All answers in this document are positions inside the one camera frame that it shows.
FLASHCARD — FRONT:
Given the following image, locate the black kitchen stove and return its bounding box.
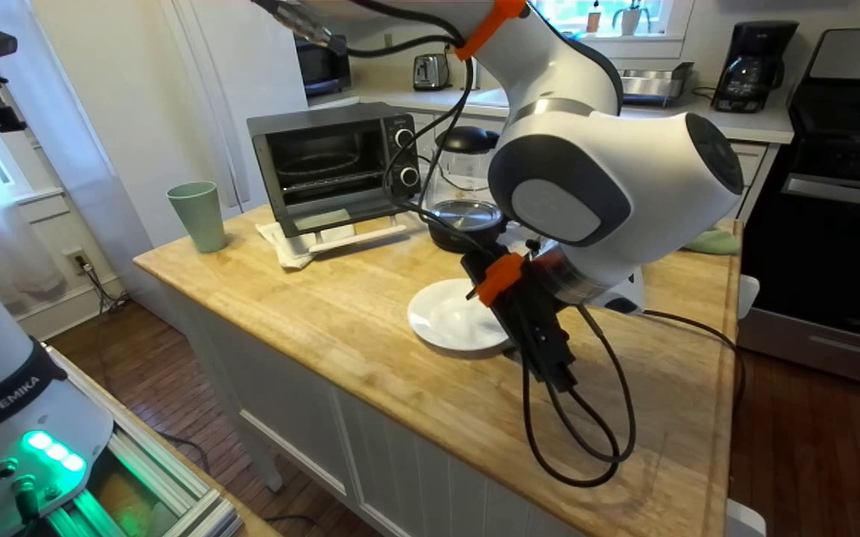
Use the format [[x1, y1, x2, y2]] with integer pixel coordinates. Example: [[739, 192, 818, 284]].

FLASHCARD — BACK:
[[740, 28, 860, 383]]

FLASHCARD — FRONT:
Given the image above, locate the glass coffee pot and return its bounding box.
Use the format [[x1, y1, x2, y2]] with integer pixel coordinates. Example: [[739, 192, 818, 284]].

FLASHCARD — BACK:
[[420, 126, 506, 253]]

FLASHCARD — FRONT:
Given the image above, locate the green cloth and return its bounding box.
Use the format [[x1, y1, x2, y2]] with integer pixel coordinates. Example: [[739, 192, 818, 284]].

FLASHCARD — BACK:
[[686, 231, 740, 257]]

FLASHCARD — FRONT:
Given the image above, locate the silver toaster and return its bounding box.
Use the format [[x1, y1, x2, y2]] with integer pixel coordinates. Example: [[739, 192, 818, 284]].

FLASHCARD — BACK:
[[412, 55, 452, 93]]

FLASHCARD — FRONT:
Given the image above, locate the oven wire rack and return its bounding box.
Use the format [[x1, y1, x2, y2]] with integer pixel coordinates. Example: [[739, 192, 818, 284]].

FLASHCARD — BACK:
[[279, 153, 377, 186]]

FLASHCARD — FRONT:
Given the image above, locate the toaster oven glass door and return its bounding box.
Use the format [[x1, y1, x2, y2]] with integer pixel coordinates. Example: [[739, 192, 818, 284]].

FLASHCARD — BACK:
[[306, 225, 406, 257]]

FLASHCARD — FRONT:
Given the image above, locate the black toaster oven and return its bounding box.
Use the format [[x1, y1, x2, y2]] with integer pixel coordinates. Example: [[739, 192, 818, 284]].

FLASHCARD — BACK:
[[247, 102, 420, 237]]

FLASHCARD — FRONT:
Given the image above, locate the green plastic cup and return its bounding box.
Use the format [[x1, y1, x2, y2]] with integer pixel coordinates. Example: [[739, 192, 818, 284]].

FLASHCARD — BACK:
[[168, 183, 226, 253]]

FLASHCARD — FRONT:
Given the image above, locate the white paper plate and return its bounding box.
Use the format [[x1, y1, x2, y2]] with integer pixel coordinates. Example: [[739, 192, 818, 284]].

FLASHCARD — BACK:
[[406, 278, 509, 351]]

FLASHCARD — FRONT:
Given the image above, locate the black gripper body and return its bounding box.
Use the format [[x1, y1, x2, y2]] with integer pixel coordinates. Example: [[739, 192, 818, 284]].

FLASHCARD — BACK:
[[461, 250, 577, 392]]

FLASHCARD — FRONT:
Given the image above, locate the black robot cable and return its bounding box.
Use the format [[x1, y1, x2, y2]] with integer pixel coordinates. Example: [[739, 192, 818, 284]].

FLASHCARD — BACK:
[[516, 301, 753, 493]]

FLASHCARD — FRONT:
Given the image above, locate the black coffee maker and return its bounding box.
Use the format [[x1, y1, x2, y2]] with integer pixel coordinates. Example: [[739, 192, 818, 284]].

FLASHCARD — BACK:
[[710, 20, 798, 114]]

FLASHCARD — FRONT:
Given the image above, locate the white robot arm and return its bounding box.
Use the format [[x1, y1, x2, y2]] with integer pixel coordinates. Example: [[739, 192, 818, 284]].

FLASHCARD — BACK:
[[255, 0, 744, 392]]

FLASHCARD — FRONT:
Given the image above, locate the white kitchen island cabinet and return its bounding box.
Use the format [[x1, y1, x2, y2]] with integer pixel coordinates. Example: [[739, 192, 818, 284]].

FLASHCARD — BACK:
[[137, 210, 736, 537]]

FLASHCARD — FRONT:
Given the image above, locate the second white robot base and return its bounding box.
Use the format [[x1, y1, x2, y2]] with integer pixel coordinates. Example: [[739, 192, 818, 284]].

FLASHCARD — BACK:
[[0, 304, 241, 537]]

